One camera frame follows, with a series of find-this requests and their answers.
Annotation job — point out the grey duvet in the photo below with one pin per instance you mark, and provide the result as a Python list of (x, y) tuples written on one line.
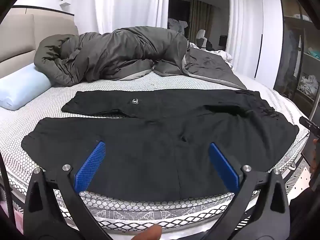
[(112, 52)]

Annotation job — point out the person's dark clothing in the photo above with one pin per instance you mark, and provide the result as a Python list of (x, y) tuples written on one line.
[(305, 215)]

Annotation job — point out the teal folded cloth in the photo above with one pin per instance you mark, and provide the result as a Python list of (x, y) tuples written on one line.
[(313, 53)]

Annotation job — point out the white honeycomb pattern mattress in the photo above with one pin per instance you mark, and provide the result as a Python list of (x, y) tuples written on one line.
[(175, 81)]

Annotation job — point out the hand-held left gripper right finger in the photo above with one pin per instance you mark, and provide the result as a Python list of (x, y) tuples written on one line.
[(223, 166)]

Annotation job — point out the grey clothes pile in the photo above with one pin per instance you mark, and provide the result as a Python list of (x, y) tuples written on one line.
[(177, 25)]

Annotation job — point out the light blue pillow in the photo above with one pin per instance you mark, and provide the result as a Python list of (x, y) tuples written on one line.
[(22, 87)]

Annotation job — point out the person's right hand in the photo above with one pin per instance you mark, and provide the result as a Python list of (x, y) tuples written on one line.
[(314, 155)]

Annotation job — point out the white office chair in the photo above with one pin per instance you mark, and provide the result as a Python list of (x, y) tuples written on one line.
[(201, 38)]

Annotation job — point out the white curtain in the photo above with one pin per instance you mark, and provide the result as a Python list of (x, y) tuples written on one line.
[(130, 5), (243, 17)]

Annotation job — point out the beige padded headboard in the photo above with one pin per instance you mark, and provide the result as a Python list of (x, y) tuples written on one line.
[(15, 42)]

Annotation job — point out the dark open wardrobe shelf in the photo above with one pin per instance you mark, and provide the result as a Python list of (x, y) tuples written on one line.
[(295, 42)]

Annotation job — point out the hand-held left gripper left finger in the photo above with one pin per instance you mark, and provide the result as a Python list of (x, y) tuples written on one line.
[(90, 165)]

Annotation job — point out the brown striped curtain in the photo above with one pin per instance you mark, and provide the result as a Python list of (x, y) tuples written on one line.
[(198, 20)]

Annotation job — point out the black pants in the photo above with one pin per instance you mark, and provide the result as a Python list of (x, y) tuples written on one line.
[(155, 135)]

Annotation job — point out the pale folded clothes pile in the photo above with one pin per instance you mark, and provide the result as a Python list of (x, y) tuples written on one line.
[(308, 85)]

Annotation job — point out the person's left hand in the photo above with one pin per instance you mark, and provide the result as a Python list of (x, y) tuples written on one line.
[(148, 233)]

